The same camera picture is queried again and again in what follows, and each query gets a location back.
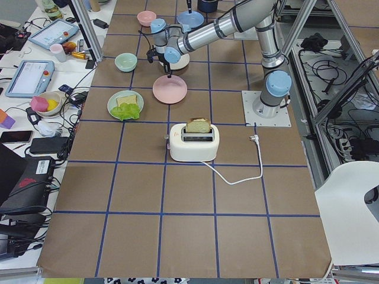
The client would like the green bowl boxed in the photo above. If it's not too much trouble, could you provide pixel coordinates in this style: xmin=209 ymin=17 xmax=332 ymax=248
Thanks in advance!
xmin=114 ymin=53 xmax=137 ymax=72

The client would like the pink cup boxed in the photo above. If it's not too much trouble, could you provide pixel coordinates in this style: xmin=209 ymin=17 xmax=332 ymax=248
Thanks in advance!
xmin=49 ymin=44 xmax=67 ymax=63

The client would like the aluminium frame post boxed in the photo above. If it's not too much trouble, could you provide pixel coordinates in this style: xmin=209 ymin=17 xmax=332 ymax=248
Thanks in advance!
xmin=69 ymin=0 xmax=103 ymax=63

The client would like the bowl with toy fruit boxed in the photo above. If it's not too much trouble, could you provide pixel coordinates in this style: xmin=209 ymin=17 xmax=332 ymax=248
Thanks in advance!
xmin=30 ymin=91 xmax=65 ymax=118

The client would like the white chair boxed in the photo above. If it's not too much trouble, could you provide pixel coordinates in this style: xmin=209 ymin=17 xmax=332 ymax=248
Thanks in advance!
xmin=315 ymin=161 xmax=378 ymax=266

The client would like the bread slice in toaster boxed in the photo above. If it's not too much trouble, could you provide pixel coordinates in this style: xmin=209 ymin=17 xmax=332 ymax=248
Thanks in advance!
xmin=185 ymin=118 xmax=211 ymax=133

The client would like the black smartphone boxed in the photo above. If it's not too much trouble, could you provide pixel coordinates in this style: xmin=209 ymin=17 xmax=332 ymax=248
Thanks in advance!
xmin=1 ymin=130 xmax=34 ymax=144

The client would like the green lettuce leaf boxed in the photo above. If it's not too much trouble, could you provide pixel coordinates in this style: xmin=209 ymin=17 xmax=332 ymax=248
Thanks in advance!
xmin=110 ymin=103 xmax=140 ymax=121

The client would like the blue teach pendant tablet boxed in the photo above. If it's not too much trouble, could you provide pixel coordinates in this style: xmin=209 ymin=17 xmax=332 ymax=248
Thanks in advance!
xmin=28 ymin=19 xmax=79 ymax=50

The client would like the blue plate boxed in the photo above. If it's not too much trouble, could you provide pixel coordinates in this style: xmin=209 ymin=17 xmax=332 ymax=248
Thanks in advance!
xmin=177 ymin=11 xmax=204 ymax=29

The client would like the white toaster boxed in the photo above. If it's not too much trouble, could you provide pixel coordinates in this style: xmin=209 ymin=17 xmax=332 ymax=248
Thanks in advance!
xmin=168 ymin=123 xmax=220 ymax=162

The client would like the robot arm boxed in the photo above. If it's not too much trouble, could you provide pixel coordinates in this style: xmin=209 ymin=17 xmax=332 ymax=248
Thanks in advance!
xmin=146 ymin=0 xmax=292 ymax=119

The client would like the bread slice on plate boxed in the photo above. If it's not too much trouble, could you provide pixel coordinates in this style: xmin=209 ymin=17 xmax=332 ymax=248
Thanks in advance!
xmin=116 ymin=95 xmax=137 ymax=107

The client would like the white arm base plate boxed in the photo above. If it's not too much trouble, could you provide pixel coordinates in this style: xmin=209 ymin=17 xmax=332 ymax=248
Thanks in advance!
xmin=242 ymin=91 xmax=291 ymax=127

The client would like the cream white plate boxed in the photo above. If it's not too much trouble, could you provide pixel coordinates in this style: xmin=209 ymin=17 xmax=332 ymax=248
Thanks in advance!
xmin=170 ymin=54 xmax=190 ymax=70

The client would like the dark blue pot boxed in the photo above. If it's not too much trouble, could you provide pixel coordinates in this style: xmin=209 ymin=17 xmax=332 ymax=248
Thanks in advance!
xmin=197 ymin=0 xmax=219 ymax=13

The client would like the white toaster power cable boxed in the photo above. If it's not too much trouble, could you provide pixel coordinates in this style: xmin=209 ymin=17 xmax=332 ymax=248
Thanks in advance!
xmin=201 ymin=134 xmax=264 ymax=186

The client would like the green plate with sandwich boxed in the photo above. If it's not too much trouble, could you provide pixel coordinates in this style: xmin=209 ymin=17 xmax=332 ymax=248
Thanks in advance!
xmin=107 ymin=91 xmax=144 ymax=120

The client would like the pink plate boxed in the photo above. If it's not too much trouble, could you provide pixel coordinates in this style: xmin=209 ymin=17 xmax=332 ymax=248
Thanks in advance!
xmin=153 ymin=75 xmax=187 ymax=104

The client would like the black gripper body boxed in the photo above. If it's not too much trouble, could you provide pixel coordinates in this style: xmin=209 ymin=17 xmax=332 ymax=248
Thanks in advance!
xmin=158 ymin=53 xmax=166 ymax=65

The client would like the pink bowl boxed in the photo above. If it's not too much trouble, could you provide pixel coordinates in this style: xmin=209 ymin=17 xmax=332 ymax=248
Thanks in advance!
xmin=137 ymin=10 xmax=156 ymax=27

